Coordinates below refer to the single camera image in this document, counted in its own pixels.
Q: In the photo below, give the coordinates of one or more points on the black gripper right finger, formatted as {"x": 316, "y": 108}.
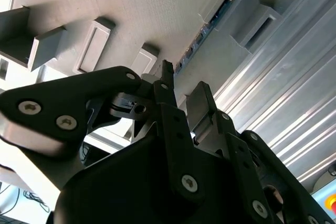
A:
{"x": 202, "y": 108}

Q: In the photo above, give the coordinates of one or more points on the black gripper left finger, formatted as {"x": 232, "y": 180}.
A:
{"x": 65, "y": 95}

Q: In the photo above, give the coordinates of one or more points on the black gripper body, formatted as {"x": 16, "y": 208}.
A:
{"x": 126, "y": 182}

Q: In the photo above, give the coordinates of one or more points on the blue RAM stick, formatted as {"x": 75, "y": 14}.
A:
{"x": 197, "y": 41}

